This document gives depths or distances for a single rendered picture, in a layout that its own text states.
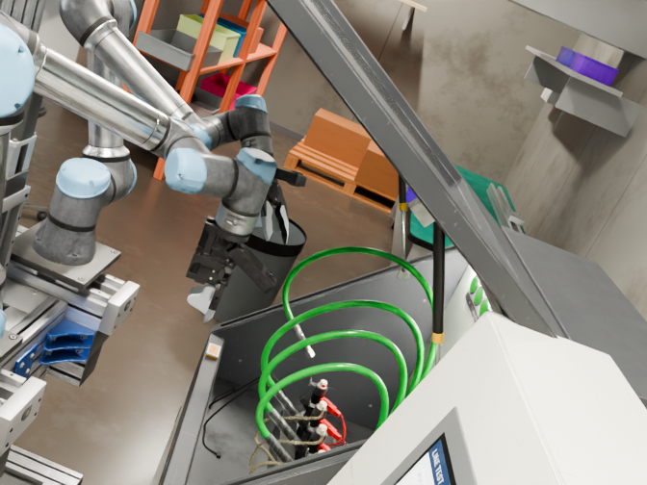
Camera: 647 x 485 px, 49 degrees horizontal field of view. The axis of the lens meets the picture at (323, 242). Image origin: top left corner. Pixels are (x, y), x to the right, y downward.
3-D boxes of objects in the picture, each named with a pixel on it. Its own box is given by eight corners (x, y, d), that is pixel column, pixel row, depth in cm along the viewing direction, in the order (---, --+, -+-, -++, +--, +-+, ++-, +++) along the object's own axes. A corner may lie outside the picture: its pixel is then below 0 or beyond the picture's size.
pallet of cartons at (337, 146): (414, 197, 758) (433, 156, 741) (412, 224, 671) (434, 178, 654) (298, 147, 756) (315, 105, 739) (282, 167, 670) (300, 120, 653)
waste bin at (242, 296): (279, 313, 418) (315, 229, 398) (256, 345, 377) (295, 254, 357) (211, 280, 421) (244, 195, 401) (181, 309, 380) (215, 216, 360)
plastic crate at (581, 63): (611, 88, 444) (621, 70, 440) (577, 72, 444) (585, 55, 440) (599, 81, 476) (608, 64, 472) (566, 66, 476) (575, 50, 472)
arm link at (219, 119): (178, 125, 170) (220, 114, 167) (195, 118, 181) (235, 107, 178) (189, 157, 172) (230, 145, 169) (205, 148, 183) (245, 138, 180)
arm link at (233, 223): (261, 208, 138) (256, 222, 131) (252, 228, 140) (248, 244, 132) (223, 193, 137) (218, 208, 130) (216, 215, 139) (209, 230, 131)
